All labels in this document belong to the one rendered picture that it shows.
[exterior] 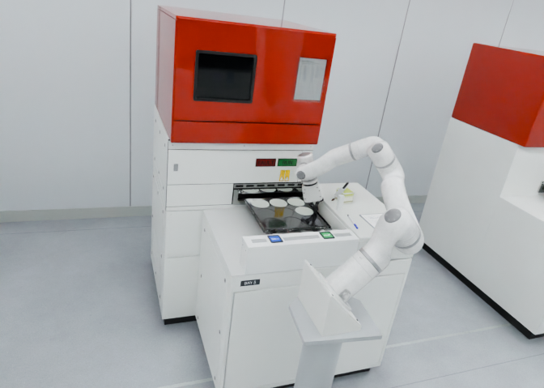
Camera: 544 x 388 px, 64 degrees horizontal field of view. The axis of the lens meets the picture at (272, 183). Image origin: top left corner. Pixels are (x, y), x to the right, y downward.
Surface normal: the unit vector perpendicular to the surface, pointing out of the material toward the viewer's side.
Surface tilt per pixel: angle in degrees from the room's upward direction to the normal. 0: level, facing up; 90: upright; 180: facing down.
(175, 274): 90
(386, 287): 90
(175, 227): 90
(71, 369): 0
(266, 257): 90
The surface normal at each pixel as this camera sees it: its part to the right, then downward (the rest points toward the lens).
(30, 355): 0.13, -0.91
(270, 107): 0.33, 0.41
